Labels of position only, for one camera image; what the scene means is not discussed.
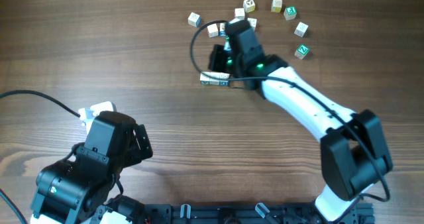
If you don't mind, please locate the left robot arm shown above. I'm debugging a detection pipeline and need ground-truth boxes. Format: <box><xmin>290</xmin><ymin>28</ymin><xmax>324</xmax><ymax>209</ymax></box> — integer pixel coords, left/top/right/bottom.
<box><xmin>30</xmin><ymin>111</ymin><xmax>153</xmax><ymax>223</ymax></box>

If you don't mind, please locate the blue P wooden block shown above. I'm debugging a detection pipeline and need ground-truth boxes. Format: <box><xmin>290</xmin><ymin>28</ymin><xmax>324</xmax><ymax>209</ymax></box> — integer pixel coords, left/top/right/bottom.
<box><xmin>294</xmin><ymin>22</ymin><xmax>309</xmax><ymax>37</ymax></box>

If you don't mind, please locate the left camera cable black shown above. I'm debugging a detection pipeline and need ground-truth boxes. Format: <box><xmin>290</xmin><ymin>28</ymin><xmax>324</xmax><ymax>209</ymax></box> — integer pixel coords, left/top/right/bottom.
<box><xmin>0</xmin><ymin>89</ymin><xmax>81</xmax><ymax>118</ymax></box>

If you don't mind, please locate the blue edged far-left block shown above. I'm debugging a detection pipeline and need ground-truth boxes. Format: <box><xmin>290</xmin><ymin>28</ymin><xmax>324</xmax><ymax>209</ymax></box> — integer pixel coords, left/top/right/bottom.
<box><xmin>187</xmin><ymin>12</ymin><xmax>201</xmax><ymax>28</ymax></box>

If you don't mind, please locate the wooden block with red side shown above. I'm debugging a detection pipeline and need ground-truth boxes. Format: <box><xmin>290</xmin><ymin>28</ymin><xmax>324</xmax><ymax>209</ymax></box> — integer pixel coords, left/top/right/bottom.
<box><xmin>207</xmin><ymin>23</ymin><xmax>219</xmax><ymax>38</ymax></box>

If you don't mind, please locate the right camera cable black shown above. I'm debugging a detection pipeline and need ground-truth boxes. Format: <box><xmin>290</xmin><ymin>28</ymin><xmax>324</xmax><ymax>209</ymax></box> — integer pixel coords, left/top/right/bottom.
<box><xmin>189</xmin><ymin>19</ymin><xmax>391</xmax><ymax>203</ymax></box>

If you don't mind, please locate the blue picture wooden block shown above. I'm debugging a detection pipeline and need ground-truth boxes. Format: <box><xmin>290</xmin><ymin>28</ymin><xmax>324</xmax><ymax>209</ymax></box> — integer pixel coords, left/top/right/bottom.
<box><xmin>219</xmin><ymin>23</ymin><xmax>226</xmax><ymax>36</ymax></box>

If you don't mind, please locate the yellow picture wooden block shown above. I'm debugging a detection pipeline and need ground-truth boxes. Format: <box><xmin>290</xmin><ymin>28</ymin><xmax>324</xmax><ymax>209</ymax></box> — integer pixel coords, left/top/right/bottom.
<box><xmin>243</xmin><ymin>0</ymin><xmax>256</xmax><ymax>13</ymax></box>

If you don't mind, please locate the green letter wooden block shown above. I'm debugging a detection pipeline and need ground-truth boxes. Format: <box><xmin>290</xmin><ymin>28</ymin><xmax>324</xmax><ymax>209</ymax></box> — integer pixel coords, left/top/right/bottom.
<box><xmin>284</xmin><ymin>6</ymin><xmax>297</xmax><ymax>21</ymax></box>

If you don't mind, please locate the yellow plain wooden block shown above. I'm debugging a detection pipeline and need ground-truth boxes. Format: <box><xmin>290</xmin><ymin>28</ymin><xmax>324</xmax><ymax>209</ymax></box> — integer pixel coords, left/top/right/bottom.
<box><xmin>271</xmin><ymin>0</ymin><xmax>283</xmax><ymax>13</ymax></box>

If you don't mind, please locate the blue D wooden block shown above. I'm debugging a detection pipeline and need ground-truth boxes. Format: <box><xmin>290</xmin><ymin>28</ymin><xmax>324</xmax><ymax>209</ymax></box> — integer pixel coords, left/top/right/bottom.
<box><xmin>219</xmin><ymin>73</ymin><xmax>231</xmax><ymax>86</ymax></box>

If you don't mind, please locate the green bottom wooden block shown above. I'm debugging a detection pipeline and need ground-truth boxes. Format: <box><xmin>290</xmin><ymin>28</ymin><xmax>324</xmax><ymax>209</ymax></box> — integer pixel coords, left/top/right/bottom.
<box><xmin>199</xmin><ymin>72</ymin><xmax>210</xmax><ymax>85</ymax></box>

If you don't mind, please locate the plain white wooden block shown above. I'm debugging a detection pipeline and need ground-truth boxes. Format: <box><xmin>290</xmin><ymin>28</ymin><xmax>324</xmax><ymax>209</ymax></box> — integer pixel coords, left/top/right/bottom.
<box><xmin>235</xmin><ymin>8</ymin><xmax>245</xmax><ymax>20</ymax></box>

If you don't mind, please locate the camera cable black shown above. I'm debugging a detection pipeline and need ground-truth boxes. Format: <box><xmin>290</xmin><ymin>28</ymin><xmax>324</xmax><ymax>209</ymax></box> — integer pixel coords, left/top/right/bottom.
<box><xmin>189</xmin><ymin>19</ymin><xmax>391</xmax><ymax>203</ymax></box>
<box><xmin>0</xmin><ymin>89</ymin><xmax>81</xmax><ymax>118</ymax></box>

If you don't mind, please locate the red striped wooden block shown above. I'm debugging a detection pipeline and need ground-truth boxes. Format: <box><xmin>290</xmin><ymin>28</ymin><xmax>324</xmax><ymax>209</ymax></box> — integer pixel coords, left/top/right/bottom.
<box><xmin>209</xmin><ymin>72</ymin><xmax>221</xmax><ymax>85</ymax></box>

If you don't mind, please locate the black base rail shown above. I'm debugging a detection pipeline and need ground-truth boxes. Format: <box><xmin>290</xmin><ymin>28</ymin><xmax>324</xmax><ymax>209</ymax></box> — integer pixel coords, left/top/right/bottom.
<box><xmin>138</xmin><ymin>202</ymin><xmax>375</xmax><ymax>224</ymax></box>

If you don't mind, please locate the green Z wooden block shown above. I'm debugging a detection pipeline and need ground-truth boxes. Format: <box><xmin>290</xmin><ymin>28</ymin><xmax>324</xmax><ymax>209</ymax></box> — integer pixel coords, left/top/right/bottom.
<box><xmin>295</xmin><ymin>44</ymin><xmax>310</xmax><ymax>60</ymax></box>

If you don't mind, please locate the red N wooden block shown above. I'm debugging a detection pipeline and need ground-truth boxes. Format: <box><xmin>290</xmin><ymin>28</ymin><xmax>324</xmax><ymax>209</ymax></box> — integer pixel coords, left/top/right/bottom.
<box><xmin>247</xmin><ymin>18</ymin><xmax>257</xmax><ymax>30</ymax></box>

